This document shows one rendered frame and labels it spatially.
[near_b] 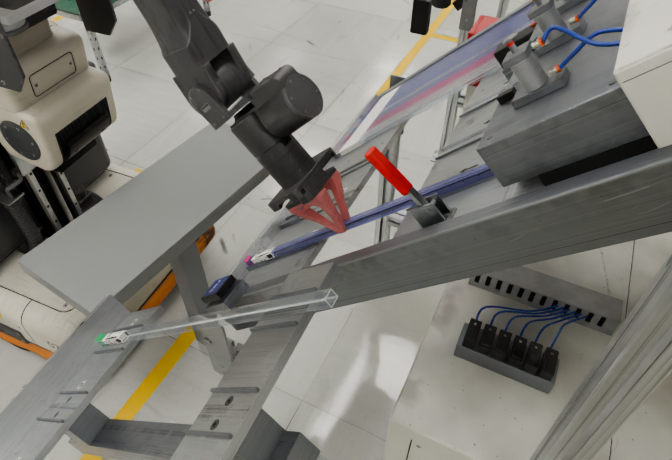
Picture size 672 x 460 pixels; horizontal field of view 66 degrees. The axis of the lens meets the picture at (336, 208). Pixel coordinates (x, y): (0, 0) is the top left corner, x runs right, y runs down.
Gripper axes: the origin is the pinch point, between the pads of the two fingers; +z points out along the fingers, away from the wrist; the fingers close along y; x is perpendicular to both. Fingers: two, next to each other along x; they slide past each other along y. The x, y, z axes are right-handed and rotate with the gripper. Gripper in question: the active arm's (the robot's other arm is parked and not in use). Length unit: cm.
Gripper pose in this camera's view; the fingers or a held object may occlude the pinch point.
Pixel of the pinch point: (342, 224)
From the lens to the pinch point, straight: 72.5
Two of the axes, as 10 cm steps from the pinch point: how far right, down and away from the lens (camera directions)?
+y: 4.5, -6.3, 6.4
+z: 6.3, 7.2, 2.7
